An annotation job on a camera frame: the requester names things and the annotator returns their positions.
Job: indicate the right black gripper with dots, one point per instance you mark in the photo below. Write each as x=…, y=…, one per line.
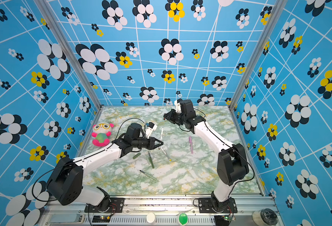
x=171, y=119

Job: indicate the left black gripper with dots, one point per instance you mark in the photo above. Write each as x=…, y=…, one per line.
x=152, y=143

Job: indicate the white pen brown end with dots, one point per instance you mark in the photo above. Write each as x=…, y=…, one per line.
x=162, y=130

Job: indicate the pink pen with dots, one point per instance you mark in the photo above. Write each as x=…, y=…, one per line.
x=191, y=145

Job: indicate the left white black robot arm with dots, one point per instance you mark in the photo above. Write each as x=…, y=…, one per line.
x=66, y=181

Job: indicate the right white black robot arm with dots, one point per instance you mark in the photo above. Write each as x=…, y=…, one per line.
x=232, y=164

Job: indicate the dark green gel pen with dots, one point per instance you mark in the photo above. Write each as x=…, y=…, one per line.
x=148, y=175

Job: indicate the pink green plush toy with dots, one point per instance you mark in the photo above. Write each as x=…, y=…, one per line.
x=100, y=133

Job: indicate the white push button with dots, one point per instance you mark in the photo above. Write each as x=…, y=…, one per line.
x=151, y=218

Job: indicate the green push button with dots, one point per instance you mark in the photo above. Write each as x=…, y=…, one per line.
x=182, y=219

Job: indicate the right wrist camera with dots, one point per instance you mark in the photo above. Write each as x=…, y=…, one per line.
x=177, y=104

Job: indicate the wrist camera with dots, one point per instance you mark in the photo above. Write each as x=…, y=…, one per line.
x=177, y=104
x=150, y=128

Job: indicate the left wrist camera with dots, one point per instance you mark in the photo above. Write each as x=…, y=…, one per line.
x=150, y=128

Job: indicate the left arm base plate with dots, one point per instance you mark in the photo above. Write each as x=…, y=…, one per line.
x=110, y=205

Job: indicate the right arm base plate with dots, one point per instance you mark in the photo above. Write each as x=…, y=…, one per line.
x=212, y=205

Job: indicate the aluminium front rail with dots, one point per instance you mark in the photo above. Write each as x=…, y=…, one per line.
x=165, y=207

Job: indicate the right aluminium corner post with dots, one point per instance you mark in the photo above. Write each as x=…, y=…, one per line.
x=276, y=13

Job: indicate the aluminium corner post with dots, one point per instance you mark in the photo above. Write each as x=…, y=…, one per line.
x=62, y=41
x=276, y=13

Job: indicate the left aluminium corner post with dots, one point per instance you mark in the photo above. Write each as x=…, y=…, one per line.
x=62, y=41

